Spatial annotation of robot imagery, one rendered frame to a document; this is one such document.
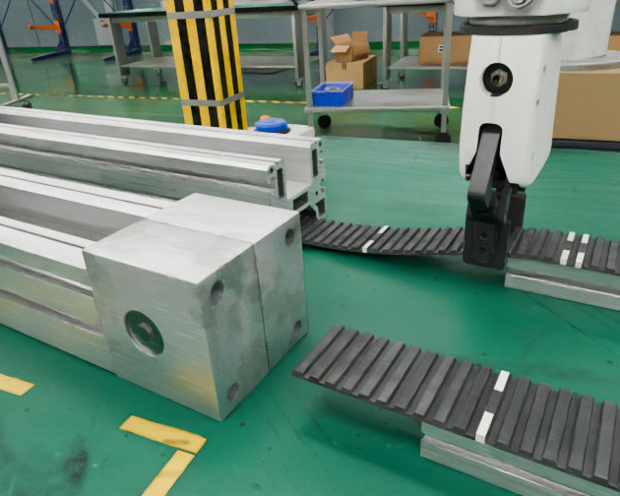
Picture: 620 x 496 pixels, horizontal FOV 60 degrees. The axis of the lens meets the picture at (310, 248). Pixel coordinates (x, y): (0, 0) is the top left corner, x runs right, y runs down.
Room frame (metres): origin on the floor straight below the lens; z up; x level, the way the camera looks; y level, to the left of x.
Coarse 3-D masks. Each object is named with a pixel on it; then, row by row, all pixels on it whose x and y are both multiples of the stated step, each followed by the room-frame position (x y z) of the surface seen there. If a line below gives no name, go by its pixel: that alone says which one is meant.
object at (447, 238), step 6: (444, 228) 0.43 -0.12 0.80; (450, 228) 0.42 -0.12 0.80; (456, 228) 0.42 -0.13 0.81; (462, 228) 0.42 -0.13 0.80; (444, 234) 0.41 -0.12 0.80; (450, 234) 0.41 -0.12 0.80; (456, 234) 0.41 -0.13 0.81; (438, 240) 0.40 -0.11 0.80; (444, 240) 0.41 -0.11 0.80; (450, 240) 0.40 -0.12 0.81; (456, 240) 0.40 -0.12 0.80; (432, 246) 0.39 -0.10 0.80; (438, 246) 0.39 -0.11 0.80; (444, 246) 0.39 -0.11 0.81; (450, 246) 0.39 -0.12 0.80; (426, 252) 0.39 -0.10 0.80; (432, 252) 0.38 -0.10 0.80; (438, 252) 0.38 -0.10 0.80; (444, 252) 0.38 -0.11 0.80
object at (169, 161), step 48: (0, 144) 0.68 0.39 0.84; (48, 144) 0.60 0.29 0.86; (96, 144) 0.56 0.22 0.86; (144, 144) 0.55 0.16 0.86; (192, 144) 0.58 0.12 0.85; (240, 144) 0.55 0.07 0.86; (288, 144) 0.52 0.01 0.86; (144, 192) 0.54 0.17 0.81; (192, 192) 0.49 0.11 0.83; (240, 192) 0.46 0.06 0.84; (288, 192) 0.48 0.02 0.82
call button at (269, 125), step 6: (264, 120) 0.66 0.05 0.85; (270, 120) 0.66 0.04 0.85; (276, 120) 0.66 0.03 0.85; (282, 120) 0.66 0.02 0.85; (258, 126) 0.65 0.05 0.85; (264, 126) 0.64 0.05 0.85; (270, 126) 0.64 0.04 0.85; (276, 126) 0.64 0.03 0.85; (282, 126) 0.64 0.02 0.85; (270, 132) 0.64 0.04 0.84
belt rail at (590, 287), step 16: (512, 272) 0.36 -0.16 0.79; (528, 272) 0.36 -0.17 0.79; (544, 272) 0.35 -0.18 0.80; (560, 272) 0.34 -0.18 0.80; (576, 272) 0.33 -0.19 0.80; (592, 272) 0.33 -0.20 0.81; (528, 288) 0.35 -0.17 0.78; (544, 288) 0.34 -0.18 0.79; (560, 288) 0.34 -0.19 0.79; (576, 288) 0.33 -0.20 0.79; (592, 288) 0.33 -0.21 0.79; (608, 288) 0.33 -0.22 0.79; (592, 304) 0.33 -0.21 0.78; (608, 304) 0.32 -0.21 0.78
